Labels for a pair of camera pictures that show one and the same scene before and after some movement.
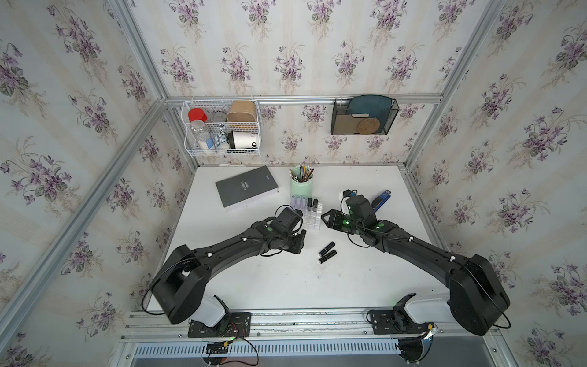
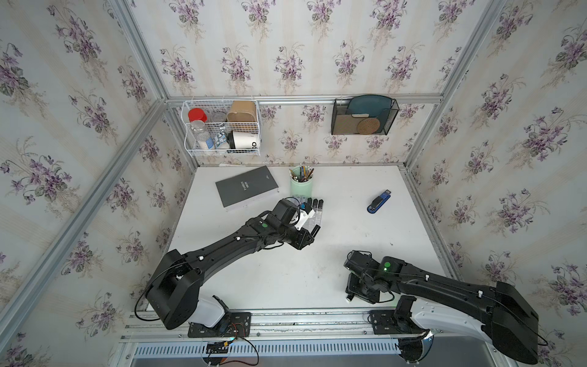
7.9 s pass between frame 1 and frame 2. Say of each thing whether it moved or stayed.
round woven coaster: stayed
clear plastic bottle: stayed
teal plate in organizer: stayed
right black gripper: moved
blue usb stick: stayed
